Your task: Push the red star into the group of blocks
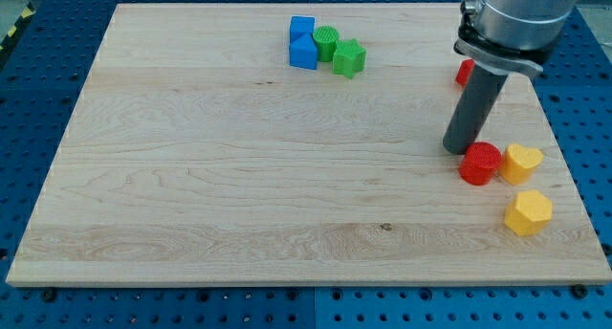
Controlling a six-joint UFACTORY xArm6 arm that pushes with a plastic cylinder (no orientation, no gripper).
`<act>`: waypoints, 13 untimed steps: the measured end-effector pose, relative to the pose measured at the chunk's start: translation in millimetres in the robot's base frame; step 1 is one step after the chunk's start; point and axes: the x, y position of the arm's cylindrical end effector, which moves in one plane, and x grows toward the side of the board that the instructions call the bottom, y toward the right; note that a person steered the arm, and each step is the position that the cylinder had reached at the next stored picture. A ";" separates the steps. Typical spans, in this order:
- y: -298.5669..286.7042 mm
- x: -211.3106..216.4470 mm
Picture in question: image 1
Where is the wooden board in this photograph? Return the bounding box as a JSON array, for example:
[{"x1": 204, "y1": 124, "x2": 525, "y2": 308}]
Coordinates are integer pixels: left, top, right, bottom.
[{"x1": 7, "y1": 4, "x2": 611, "y2": 287}]

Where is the black bolt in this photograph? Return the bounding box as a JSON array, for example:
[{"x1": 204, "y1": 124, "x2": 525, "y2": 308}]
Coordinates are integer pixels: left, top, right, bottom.
[
  {"x1": 40, "y1": 288, "x2": 57, "y2": 303},
  {"x1": 570, "y1": 284, "x2": 589, "y2": 299}
]

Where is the blue triangle block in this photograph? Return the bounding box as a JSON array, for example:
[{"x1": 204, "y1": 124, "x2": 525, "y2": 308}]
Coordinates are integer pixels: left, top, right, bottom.
[{"x1": 289, "y1": 34, "x2": 318, "y2": 70}]

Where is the black bolt left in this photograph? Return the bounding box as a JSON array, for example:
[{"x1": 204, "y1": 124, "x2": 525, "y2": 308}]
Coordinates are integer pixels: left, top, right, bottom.
[{"x1": 40, "y1": 288, "x2": 57, "y2": 303}]

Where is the yellow hexagon block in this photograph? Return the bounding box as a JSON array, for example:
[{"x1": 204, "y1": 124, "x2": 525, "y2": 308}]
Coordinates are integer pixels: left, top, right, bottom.
[{"x1": 504, "y1": 190, "x2": 554, "y2": 236}]

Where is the red cylinder block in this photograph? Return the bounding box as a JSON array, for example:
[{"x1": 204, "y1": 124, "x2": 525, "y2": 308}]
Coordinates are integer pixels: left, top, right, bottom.
[{"x1": 458, "y1": 142, "x2": 502, "y2": 186}]

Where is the black bolt right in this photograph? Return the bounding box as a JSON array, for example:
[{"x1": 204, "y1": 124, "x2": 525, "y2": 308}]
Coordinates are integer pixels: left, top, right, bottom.
[{"x1": 570, "y1": 284, "x2": 589, "y2": 299}]

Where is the green cylinder block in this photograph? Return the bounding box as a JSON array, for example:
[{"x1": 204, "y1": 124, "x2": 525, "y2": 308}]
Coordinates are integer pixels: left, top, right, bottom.
[{"x1": 312, "y1": 26, "x2": 339, "y2": 62}]

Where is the green star block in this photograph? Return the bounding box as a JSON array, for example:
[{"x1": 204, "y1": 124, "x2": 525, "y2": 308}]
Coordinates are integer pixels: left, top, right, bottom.
[{"x1": 332, "y1": 38, "x2": 366, "y2": 78}]

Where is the yellow heart block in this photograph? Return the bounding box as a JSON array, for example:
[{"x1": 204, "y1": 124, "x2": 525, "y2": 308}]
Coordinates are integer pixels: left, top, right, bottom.
[{"x1": 498, "y1": 143, "x2": 544, "y2": 186}]

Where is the red star block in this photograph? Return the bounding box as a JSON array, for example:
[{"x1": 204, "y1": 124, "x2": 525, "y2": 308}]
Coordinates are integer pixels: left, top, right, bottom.
[{"x1": 455, "y1": 58, "x2": 475, "y2": 87}]

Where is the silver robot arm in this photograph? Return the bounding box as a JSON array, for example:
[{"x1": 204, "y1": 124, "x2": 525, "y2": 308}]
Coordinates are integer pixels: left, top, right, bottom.
[{"x1": 443, "y1": 0, "x2": 578, "y2": 155}]

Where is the blue cube block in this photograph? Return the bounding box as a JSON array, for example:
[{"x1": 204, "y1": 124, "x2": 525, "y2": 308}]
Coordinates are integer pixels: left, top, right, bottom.
[{"x1": 289, "y1": 15, "x2": 316, "y2": 43}]

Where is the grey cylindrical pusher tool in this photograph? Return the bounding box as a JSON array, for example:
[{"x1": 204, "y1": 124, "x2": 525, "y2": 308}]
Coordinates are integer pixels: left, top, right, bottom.
[{"x1": 443, "y1": 64, "x2": 508, "y2": 155}]

